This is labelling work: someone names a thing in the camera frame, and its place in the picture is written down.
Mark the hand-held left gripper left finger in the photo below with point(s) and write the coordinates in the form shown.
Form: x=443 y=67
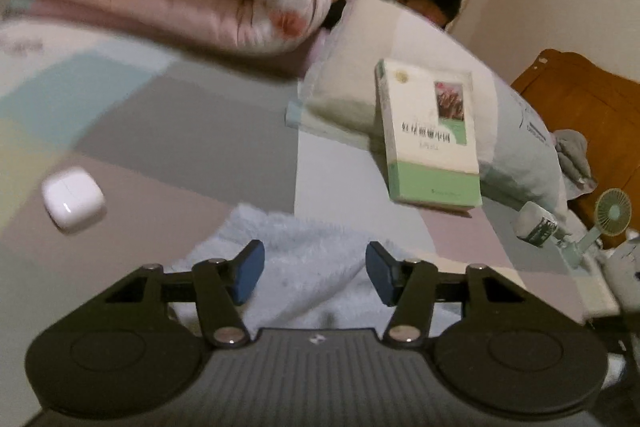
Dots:
x=247 y=269

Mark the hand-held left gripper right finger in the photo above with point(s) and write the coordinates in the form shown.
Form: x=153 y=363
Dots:
x=380 y=274

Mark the white and green book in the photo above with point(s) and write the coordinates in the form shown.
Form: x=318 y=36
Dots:
x=425 y=132

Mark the green tissue packet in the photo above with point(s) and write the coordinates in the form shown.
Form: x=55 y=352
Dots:
x=537 y=227

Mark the white earbuds case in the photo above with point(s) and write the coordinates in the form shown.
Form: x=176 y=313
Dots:
x=72 y=199

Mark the patchwork pillow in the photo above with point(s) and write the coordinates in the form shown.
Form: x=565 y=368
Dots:
x=350 y=67

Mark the grey plush cloth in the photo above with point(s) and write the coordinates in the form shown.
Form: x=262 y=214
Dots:
x=570 y=152

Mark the green handheld fan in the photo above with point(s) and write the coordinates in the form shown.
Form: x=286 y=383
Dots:
x=612 y=212

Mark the grey cat cushion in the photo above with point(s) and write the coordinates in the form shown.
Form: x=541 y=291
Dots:
x=625 y=267

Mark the wooden headboard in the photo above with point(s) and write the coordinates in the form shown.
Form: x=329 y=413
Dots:
x=600 y=117

